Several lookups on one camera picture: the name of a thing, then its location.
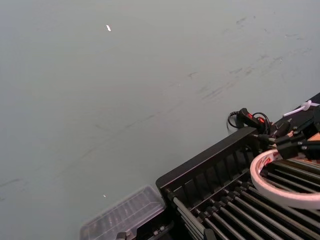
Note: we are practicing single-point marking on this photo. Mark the shallow brown cardboard tray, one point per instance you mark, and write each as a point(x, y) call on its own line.
point(316, 137)

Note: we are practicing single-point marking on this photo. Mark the roll of white tape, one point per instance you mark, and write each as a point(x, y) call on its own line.
point(275, 197)

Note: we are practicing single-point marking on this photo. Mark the clear plastic case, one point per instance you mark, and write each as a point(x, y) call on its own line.
point(125, 212)

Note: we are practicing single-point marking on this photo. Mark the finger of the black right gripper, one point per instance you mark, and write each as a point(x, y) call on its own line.
point(290, 147)
point(313, 125)

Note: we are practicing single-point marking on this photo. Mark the black rack with steel bars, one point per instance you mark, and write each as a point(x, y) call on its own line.
point(200, 172)

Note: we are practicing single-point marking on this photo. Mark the black table cloth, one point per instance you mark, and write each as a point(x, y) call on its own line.
point(315, 100)

